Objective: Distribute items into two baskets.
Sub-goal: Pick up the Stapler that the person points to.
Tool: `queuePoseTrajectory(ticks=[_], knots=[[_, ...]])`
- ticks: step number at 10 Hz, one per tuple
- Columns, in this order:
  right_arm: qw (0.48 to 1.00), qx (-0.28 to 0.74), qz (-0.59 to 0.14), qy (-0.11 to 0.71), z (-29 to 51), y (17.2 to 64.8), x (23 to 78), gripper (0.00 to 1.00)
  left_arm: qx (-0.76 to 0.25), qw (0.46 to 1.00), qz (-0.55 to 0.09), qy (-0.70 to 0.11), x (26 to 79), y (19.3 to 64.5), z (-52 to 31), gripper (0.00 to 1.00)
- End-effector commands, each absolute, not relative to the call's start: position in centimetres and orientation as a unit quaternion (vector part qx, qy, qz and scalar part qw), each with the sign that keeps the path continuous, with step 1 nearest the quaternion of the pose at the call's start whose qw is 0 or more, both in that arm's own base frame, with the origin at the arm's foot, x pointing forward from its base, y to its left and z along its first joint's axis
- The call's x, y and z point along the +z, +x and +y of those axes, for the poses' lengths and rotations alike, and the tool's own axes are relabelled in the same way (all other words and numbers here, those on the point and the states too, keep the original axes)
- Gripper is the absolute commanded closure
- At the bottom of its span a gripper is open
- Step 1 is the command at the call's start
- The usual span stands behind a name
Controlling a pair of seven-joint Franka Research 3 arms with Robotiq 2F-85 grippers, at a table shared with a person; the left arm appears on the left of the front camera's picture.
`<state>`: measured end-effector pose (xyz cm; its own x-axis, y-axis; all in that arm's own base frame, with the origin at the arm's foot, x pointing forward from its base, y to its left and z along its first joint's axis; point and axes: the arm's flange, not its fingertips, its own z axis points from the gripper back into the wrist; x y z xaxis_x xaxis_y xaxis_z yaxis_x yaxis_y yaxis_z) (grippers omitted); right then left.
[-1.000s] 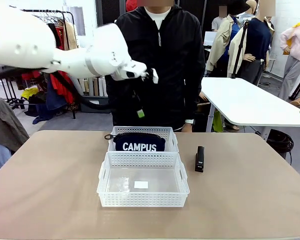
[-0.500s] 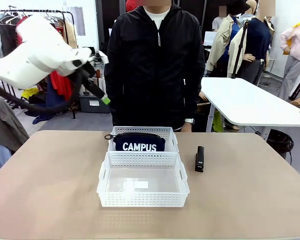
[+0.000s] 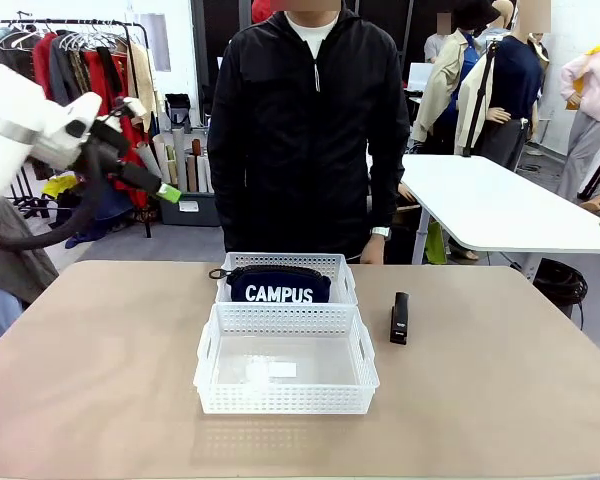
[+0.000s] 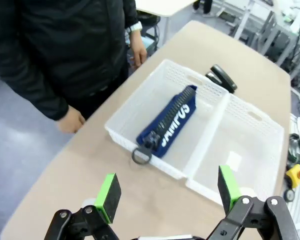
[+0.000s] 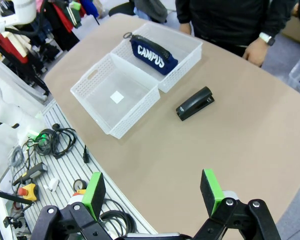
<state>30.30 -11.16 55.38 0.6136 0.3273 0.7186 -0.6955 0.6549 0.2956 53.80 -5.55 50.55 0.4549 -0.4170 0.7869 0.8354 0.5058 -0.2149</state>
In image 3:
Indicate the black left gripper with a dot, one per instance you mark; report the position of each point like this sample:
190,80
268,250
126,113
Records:
105,147

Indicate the navy CAMPUS zipper pouch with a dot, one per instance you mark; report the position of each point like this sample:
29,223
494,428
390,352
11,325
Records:
280,290

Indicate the black stapler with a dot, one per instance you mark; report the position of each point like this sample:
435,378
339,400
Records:
399,320

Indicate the person's left forearm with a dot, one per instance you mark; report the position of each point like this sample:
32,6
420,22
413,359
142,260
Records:
392,195

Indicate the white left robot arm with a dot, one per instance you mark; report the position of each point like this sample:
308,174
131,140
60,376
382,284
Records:
10,150

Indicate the person's right forearm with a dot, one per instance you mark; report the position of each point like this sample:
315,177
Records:
227,210

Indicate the person's left hand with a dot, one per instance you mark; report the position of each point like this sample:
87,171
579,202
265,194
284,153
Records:
374,252

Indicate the leaning grey paper roll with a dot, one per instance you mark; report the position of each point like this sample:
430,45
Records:
150,160

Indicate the red hanging dress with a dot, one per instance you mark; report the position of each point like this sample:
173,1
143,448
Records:
130,150

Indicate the beige paper roll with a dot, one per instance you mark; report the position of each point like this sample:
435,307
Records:
167,162

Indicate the navy hanging garment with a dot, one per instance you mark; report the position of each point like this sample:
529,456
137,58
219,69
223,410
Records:
112,207

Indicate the tall grey paper roll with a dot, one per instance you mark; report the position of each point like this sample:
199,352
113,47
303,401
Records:
180,160

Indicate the grey storage bin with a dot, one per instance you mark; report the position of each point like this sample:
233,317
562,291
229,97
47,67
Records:
190,212

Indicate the white paper roll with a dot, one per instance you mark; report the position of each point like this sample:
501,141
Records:
202,175

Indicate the brown paper roll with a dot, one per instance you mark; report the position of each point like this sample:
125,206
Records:
196,150

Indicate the yellow cloth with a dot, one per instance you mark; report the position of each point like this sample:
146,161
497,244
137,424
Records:
57,186

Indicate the beige hanging garment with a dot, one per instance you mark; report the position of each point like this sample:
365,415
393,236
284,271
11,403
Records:
141,80

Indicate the black hanging scarf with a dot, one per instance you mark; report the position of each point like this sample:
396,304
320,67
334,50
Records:
111,70

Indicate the white background table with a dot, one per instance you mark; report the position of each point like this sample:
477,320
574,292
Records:
500,205

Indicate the grey hanging jacket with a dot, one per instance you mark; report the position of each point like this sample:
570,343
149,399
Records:
62,75

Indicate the mannequin in pink top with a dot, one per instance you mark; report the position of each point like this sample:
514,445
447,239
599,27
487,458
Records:
592,90

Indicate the red hanging jacket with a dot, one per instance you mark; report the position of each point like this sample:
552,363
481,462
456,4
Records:
42,65

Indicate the grey-brown jacket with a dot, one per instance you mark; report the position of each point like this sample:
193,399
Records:
10,250

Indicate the person in black jacket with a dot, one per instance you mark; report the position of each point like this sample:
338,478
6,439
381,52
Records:
305,150

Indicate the mannequin in navy top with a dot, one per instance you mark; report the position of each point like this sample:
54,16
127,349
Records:
517,85

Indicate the dark grey hanging garment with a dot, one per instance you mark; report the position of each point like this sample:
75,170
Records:
17,55

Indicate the green bag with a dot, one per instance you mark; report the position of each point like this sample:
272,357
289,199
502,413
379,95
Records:
436,242

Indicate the black clothes rack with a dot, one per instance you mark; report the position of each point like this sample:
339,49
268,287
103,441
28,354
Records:
55,22

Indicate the black tripod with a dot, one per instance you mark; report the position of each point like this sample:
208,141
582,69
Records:
482,90

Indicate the light blue cloth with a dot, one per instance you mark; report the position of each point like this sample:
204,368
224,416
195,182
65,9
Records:
0,310

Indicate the mannequin in beige coat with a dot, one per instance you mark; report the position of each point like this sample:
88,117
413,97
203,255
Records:
445,85

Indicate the person's white t-shirt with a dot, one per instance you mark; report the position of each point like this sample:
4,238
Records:
312,30

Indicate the white perforated plastic basket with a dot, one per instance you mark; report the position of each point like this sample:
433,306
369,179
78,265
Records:
285,395
342,280

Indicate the silver wristwatch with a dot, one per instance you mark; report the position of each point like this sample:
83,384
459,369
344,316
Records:
381,232

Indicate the white label sticker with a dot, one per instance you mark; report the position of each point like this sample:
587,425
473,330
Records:
282,370

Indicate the white board panel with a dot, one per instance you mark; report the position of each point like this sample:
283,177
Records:
420,77

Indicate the bystander in white shirt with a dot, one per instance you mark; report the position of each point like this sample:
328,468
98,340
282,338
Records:
436,42

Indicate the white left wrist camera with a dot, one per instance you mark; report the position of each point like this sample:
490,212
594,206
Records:
132,107

